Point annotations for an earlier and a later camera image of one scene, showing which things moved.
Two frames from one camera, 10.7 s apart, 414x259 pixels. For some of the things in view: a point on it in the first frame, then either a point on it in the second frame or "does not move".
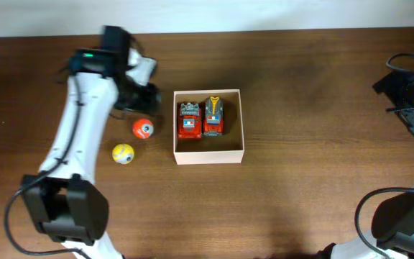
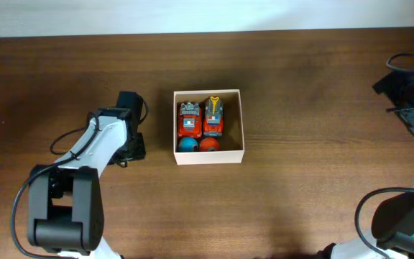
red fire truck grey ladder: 190,120 does not move
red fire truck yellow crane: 213,117 does not move
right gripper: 390,85 does not move
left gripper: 152,105 to 139,155
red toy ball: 143,129 to 209,144
